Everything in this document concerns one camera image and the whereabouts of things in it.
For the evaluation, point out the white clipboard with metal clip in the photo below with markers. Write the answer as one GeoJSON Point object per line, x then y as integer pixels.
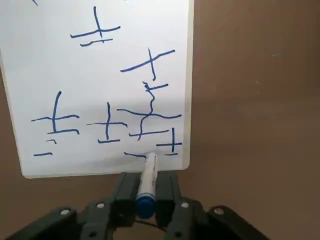
{"type": "Point", "coordinates": [189, 75]}

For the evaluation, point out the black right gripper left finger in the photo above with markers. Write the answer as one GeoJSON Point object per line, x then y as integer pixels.
{"type": "Point", "coordinates": [125, 200]}

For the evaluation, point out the white A4 paper sheet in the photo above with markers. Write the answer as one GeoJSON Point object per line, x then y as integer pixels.
{"type": "Point", "coordinates": [75, 75]}

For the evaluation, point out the blue capped white pen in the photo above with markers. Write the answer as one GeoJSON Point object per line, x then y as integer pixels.
{"type": "Point", "coordinates": [148, 180]}

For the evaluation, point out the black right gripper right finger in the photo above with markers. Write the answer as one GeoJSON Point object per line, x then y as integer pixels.
{"type": "Point", "coordinates": [167, 200]}

